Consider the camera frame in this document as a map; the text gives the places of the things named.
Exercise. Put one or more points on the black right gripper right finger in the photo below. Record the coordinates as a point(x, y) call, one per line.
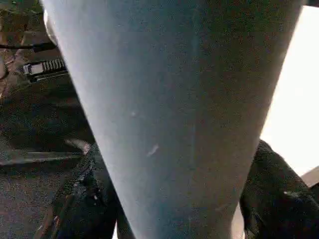
point(279, 199)

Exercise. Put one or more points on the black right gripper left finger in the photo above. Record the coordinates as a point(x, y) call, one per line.
point(79, 199)

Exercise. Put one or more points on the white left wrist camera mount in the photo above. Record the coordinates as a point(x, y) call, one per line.
point(49, 27)

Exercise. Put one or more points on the white plastic table top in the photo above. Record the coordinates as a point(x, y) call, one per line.
point(294, 99)

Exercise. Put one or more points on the white plastic table leg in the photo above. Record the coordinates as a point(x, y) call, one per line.
point(174, 99)

